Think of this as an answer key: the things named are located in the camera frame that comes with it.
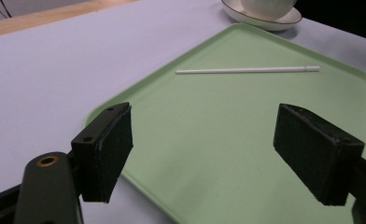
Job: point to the light green tray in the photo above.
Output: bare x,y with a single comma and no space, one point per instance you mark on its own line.
234,140

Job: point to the white ribbed bowl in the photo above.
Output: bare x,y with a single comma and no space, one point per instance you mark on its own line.
268,7

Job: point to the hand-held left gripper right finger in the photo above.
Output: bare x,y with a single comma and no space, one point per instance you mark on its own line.
315,155

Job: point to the white chopstick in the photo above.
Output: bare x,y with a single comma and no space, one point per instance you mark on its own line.
246,70

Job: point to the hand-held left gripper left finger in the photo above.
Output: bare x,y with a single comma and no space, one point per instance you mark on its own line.
105,155

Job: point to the white plate with dark rim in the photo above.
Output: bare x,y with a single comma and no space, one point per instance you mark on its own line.
265,25

